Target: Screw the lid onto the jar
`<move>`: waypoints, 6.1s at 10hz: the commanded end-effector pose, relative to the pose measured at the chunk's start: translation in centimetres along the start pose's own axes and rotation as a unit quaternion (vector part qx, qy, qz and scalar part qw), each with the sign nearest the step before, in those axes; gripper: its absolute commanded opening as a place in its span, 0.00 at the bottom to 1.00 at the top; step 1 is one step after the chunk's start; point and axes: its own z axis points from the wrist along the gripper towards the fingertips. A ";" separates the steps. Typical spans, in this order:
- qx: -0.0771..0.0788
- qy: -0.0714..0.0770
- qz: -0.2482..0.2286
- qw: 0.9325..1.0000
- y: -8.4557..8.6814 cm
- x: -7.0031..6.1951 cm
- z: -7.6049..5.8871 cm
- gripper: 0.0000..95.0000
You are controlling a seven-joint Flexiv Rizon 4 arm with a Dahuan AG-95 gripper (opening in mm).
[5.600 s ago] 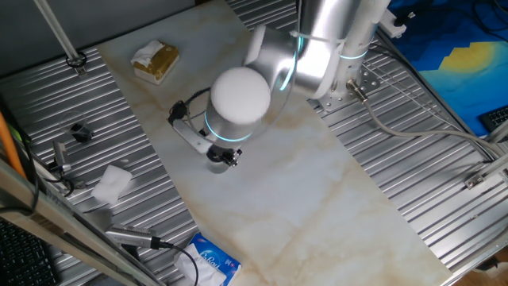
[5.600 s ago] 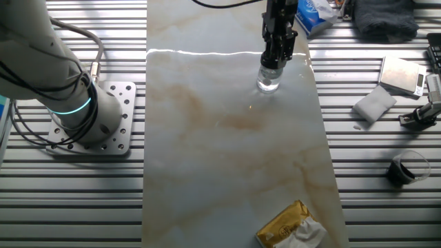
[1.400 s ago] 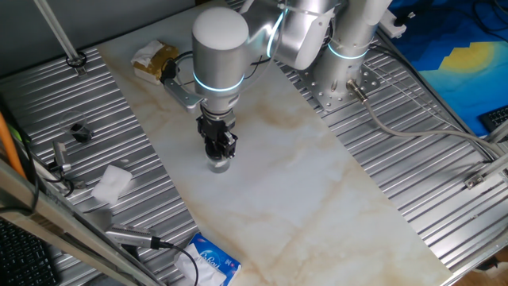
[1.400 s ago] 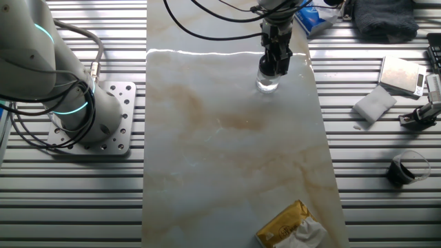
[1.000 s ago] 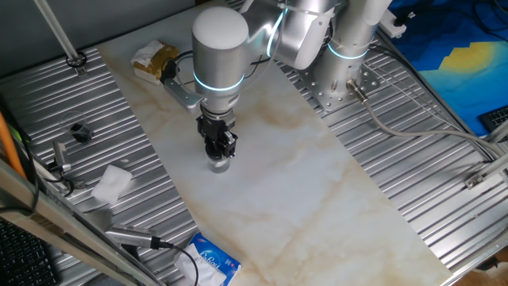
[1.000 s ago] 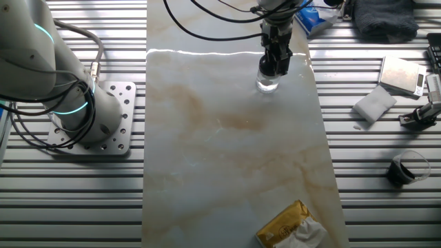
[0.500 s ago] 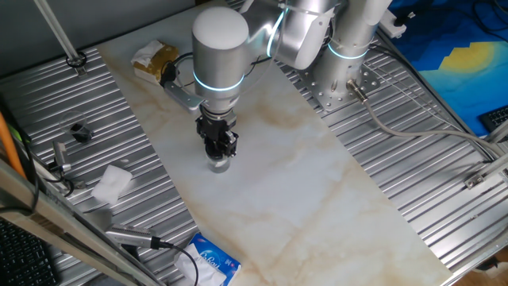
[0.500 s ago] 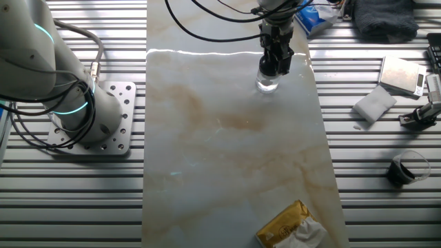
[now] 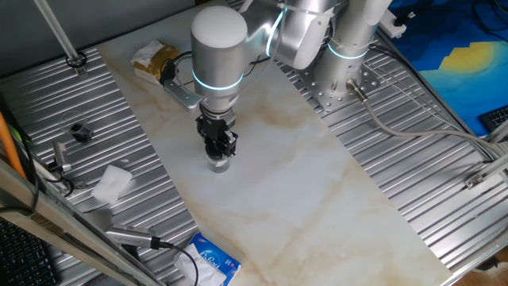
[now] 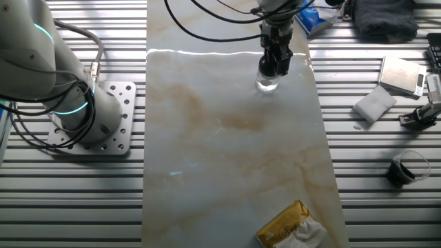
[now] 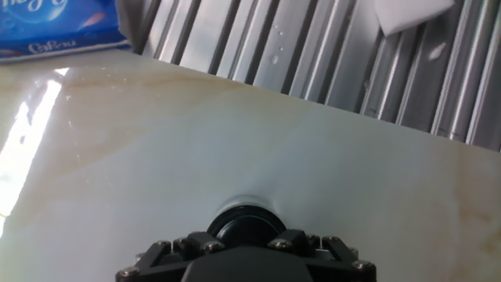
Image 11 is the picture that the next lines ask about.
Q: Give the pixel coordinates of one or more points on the small white foam scrap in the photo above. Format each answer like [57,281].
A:
[437,51]

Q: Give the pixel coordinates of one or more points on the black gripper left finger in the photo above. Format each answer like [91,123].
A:
[156,258]

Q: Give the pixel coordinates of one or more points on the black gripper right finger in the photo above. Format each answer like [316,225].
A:
[336,258]

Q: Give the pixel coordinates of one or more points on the blue tissue pack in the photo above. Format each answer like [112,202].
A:
[58,23]

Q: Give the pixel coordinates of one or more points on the white marble pattern slab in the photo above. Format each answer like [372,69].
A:
[156,156]

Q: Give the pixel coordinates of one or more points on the clear glass jar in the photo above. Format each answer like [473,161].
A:
[246,201]

